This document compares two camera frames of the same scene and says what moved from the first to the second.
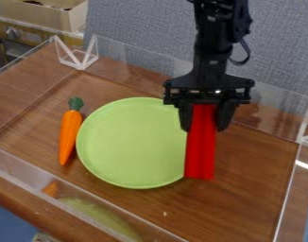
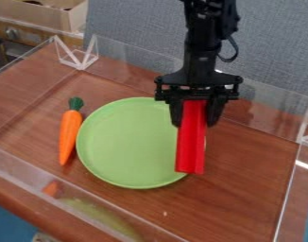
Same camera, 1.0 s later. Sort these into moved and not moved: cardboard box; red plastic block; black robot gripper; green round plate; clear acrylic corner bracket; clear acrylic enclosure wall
Moved: red plastic block; black robot gripper
Not moved: clear acrylic corner bracket; clear acrylic enclosure wall; green round plate; cardboard box
